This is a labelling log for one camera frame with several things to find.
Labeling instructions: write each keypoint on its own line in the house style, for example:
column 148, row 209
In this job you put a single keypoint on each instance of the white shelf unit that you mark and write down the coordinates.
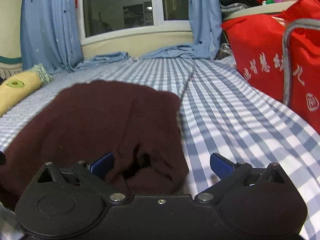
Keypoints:
column 267, row 7

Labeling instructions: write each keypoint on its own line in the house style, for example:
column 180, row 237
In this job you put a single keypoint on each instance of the striped teal headboard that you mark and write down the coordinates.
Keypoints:
column 10, row 66

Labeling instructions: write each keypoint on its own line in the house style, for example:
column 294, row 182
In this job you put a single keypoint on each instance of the right blue star curtain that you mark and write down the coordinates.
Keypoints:
column 205, row 20

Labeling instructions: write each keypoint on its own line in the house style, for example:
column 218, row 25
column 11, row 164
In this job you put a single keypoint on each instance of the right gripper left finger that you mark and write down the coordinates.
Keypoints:
column 102, row 166

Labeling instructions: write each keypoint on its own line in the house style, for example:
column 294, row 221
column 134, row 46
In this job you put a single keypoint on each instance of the left blue star curtain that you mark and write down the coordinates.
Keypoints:
column 49, row 35

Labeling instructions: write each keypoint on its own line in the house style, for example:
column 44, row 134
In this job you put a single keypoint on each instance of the red fabric bag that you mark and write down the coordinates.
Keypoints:
column 256, row 42

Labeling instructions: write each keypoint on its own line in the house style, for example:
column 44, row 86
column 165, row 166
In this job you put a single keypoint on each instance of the white framed window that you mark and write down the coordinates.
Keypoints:
column 100, row 20

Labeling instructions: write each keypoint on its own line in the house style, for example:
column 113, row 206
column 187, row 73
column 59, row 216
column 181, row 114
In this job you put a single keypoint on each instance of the yellow avocado pillow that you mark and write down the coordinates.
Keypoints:
column 21, row 85

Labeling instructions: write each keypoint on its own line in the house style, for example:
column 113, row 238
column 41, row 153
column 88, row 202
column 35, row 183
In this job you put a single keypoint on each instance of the maroon garment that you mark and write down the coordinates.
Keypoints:
column 136, row 124

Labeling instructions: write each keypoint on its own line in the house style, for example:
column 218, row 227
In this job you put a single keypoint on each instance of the blue checkered bed sheet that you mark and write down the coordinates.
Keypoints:
column 220, row 112

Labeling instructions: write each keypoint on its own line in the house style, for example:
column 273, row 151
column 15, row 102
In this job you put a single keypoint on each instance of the blue star curtain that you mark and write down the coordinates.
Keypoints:
column 49, row 35
column 205, row 20

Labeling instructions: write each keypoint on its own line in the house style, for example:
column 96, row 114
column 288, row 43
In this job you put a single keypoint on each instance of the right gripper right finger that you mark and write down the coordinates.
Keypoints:
column 221, row 166

